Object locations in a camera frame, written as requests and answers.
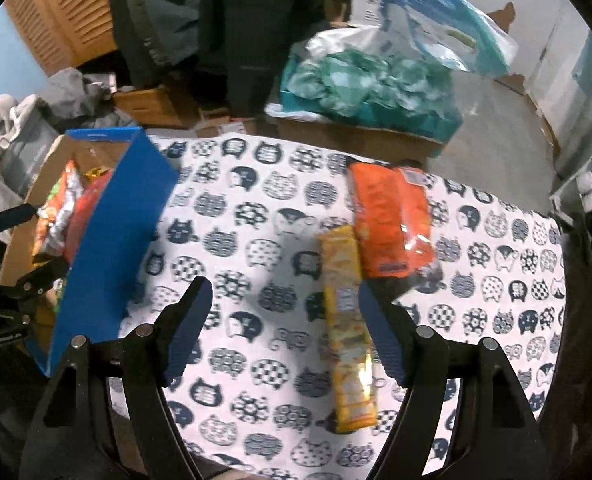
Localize blue clear plastic bag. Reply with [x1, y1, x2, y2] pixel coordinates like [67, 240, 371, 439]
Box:
[380, 0, 520, 79]

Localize large cardboard box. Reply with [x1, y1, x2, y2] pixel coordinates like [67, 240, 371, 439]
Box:
[275, 112, 446, 162]

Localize orange snack packet dark contents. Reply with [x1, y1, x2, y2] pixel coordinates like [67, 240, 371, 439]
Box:
[346, 161, 445, 304]

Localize teal plastic bags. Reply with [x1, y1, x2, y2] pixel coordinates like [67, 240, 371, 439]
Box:
[280, 29, 463, 137]

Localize wooden louvered cabinet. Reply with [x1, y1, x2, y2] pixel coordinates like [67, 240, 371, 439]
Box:
[3, 0, 123, 69]

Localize grey clothing pile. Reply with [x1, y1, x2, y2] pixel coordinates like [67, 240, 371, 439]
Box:
[0, 67, 143, 202]

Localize blue cardboard box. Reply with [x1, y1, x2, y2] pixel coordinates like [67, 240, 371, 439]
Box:
[0, 127, 180, 379]

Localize orange packet with green label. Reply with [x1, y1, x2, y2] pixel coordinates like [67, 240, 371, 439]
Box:
[32, 160, 86, 264]

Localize small cardboard box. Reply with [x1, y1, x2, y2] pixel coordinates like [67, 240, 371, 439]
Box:
[113, 85, 198, 129]

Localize cat print tablecloth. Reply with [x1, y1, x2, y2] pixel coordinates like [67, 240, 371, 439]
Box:
[117, 135, 568, 480]

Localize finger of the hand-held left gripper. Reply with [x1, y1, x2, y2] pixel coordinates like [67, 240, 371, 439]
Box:
[5, 255, 70, 307]
[0, 202, 38, 237]

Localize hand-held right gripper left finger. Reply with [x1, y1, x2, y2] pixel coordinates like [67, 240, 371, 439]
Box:
[22, 276, 214, 480]

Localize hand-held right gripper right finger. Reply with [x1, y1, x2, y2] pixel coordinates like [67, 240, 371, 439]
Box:
[357, 279, 543, 480]

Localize dark hanging coats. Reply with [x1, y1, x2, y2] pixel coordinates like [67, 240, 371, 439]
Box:
[107, 0, 353, 117]

